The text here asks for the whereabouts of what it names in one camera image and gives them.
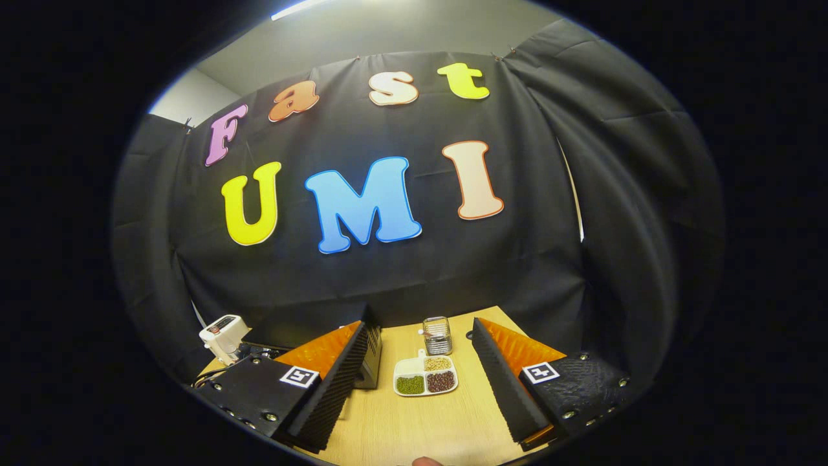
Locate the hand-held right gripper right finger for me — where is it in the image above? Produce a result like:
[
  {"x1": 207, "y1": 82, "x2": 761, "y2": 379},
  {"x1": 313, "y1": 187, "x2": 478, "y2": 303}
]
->
[{"x1": 471, "y1": 317, "x2": 631, "y2": 452}]

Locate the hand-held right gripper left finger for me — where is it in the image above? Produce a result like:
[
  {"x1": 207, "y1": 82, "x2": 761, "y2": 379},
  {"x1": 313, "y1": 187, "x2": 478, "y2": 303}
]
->
[{"x1": 192, "y1": 320, "x2": 369, "y2": 454}]

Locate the black electric oven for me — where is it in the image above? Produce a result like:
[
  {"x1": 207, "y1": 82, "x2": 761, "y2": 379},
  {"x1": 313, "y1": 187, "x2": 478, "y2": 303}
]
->
[{"x1": 243, "y1": 303, "x2": 383, "y2": 390}]

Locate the white divided plate with beans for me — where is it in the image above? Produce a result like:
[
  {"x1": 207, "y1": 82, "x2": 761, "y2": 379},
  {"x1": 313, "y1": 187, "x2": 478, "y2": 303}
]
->
[{"x1": 393, "y1": 349, "x2": 459, "y2": 397}]

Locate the metal mesh holder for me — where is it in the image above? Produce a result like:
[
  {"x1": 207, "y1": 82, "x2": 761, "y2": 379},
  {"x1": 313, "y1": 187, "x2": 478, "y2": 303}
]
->
[{"x1": 422, "y1": 316, "x2": 453, "y2": 356}]

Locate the white kitchen appliance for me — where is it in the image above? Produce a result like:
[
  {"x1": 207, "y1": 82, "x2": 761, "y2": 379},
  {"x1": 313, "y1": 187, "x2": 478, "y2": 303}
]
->
[{"x1": 199, "y1": 315, "x2": 250, "y2": 364}]

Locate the black backdrop cloth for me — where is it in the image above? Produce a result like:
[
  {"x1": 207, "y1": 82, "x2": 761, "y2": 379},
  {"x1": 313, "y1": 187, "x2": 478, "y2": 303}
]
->
[{"x1": 110, "y1": 18, "x2": 725, "y2": 384}]

